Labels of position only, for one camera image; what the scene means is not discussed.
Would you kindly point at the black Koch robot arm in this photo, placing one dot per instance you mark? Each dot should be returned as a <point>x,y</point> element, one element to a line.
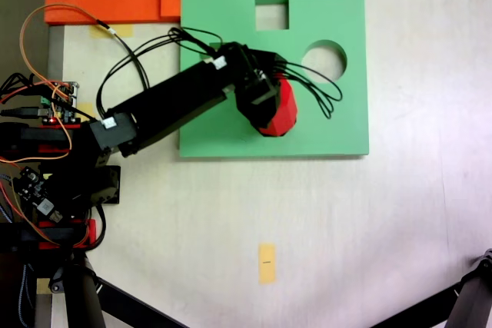
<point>173,105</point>

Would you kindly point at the yellow paper label strip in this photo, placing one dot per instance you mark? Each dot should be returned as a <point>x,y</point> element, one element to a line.
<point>267,264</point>

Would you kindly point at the black tripod leg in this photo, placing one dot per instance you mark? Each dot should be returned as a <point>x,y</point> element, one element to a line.
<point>473,297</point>
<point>82,305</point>

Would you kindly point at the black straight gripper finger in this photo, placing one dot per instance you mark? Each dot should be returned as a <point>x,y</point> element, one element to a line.
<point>259,116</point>

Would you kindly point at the beige masking tape piece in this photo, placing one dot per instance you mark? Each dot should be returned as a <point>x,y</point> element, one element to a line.
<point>111,31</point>
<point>43,285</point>
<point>87,107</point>

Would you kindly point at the green shape sorting board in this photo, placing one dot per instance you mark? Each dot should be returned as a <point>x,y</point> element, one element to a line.
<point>326,132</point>

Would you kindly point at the small black circuit board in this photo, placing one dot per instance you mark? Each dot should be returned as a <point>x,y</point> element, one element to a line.
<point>30,184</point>

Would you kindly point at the silver USB connector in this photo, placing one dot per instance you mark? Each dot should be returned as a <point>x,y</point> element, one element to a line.
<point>47,207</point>

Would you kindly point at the red black table clamp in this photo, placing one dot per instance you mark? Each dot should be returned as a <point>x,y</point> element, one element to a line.
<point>90,230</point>
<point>34,135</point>

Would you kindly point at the red octagonal pillar block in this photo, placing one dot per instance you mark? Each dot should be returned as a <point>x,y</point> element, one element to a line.
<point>286,109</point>

